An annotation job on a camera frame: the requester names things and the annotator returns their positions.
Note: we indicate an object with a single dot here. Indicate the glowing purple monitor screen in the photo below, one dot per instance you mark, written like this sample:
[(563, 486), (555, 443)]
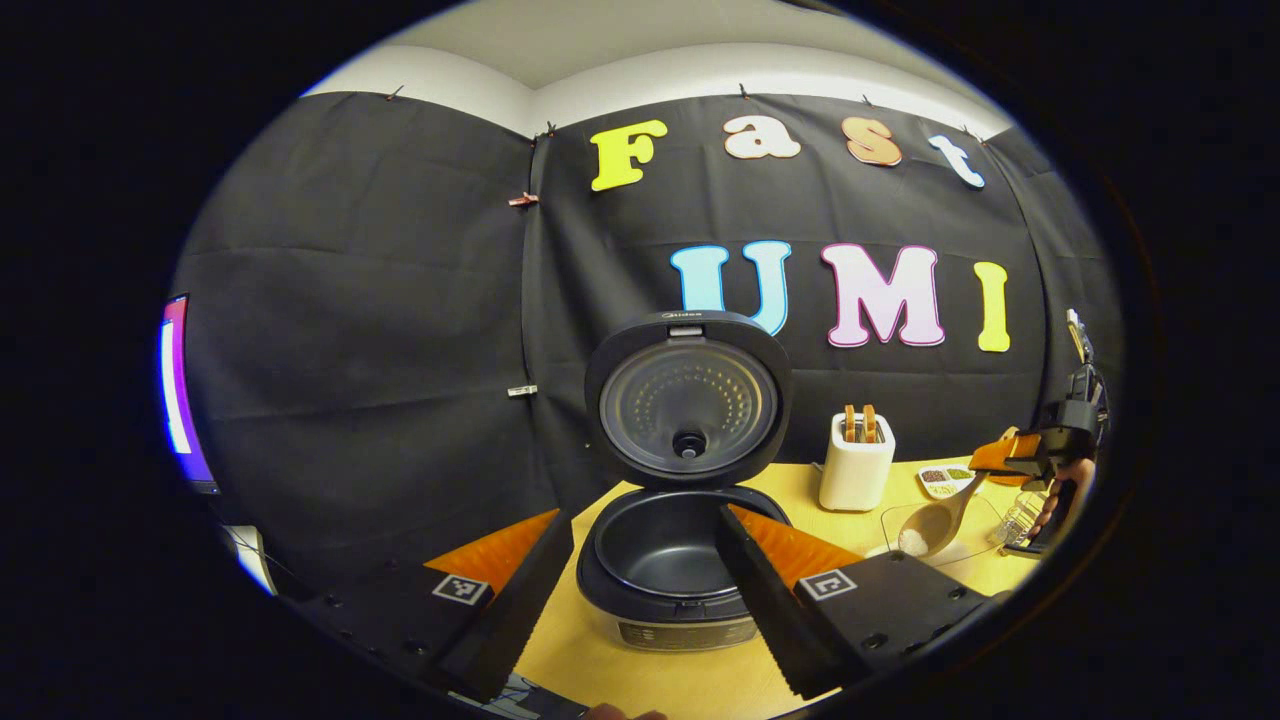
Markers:
[(178, 400)]

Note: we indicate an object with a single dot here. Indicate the white divided bean dish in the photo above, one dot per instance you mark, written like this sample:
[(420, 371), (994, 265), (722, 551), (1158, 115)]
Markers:
[(940, 478)]

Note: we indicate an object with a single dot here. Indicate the white rice portion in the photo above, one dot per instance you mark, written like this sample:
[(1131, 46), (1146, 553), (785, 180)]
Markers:
[(913, 542)]

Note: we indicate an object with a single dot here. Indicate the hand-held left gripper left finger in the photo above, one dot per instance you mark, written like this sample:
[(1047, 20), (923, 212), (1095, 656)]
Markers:
[(520, 610)]

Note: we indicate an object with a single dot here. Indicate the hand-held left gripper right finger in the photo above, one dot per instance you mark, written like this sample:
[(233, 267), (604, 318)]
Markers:
[(765, 610)]

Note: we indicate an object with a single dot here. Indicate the clear rice container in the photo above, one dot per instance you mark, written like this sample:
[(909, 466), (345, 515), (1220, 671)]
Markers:
[(980, 535)]

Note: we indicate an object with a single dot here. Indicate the white toaster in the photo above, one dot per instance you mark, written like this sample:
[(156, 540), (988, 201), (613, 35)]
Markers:
[(855, 480)]

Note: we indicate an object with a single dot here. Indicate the wooden spoon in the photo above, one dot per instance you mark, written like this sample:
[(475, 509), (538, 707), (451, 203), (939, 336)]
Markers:
[(940, 525)]

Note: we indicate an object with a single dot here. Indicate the silver cloth clip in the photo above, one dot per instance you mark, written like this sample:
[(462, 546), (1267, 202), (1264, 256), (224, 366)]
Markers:
[(522, 391)]

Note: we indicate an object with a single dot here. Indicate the copper cloth clip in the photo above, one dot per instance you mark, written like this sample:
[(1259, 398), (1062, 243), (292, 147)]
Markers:
[(523, 200)]

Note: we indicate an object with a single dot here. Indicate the toasted bread slice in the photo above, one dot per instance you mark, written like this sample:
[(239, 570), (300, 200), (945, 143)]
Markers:
[(849, 423), (870, 423)]

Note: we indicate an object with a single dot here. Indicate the dark grey rice cooker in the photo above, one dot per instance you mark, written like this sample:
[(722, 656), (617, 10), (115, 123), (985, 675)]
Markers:
[(665, 550)]

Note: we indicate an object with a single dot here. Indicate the black backdrop cloth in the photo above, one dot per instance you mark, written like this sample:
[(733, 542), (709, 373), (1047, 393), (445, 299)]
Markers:
[(350, 350)]

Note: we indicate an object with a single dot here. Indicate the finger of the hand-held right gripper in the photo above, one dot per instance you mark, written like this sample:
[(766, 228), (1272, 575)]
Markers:
[(1005, 455)]

